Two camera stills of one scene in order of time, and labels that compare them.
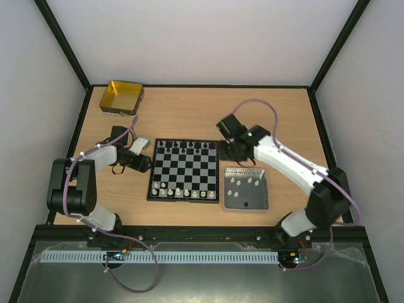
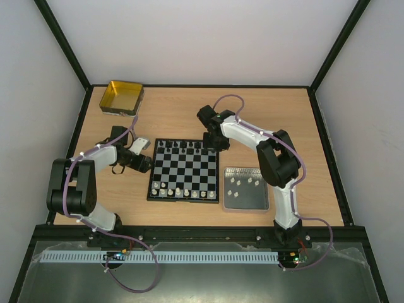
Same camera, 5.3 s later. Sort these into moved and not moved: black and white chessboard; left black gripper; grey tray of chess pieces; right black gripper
Moved: right black gripper
Not moved: grey tray of chess pieces; black and white chessboard; left black gripper
